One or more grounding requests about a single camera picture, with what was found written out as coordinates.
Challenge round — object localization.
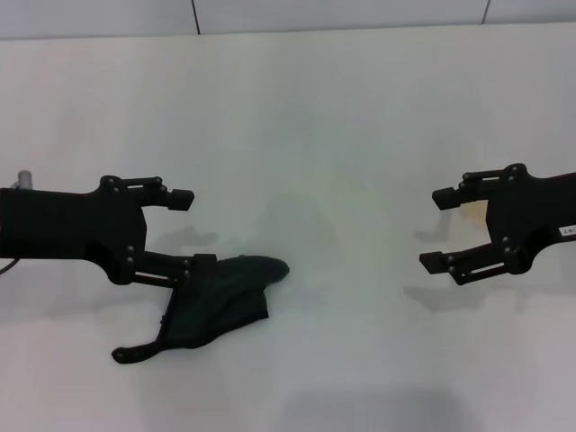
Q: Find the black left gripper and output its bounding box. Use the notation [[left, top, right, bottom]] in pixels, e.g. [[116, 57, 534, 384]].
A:
[[0, 175, 221, 290]]

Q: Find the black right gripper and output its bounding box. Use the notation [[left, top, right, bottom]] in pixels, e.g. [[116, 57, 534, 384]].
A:
[[418, 162, 576, 287]]

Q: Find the dark blue rag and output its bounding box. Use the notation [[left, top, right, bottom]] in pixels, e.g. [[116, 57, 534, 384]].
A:
[[157, 253, 291, 352]]

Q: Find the black curved strip with screws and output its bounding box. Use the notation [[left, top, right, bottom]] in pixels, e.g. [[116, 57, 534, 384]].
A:
[[111, 313, 170, 365]]

